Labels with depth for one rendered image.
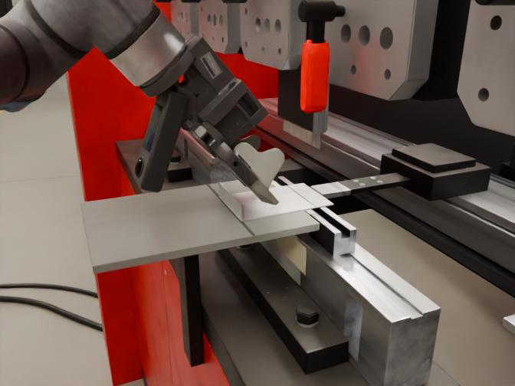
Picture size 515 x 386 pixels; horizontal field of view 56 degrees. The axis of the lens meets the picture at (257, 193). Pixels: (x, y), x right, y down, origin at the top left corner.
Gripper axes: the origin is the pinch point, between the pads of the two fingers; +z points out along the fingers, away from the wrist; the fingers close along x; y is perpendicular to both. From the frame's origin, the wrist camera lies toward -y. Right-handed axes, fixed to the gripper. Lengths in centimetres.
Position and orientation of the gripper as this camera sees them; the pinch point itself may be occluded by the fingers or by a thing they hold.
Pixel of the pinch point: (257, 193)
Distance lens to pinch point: 62.6
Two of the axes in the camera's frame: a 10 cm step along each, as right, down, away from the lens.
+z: 5.9, 6.2, 5.1
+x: -3.9, -3.4, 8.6
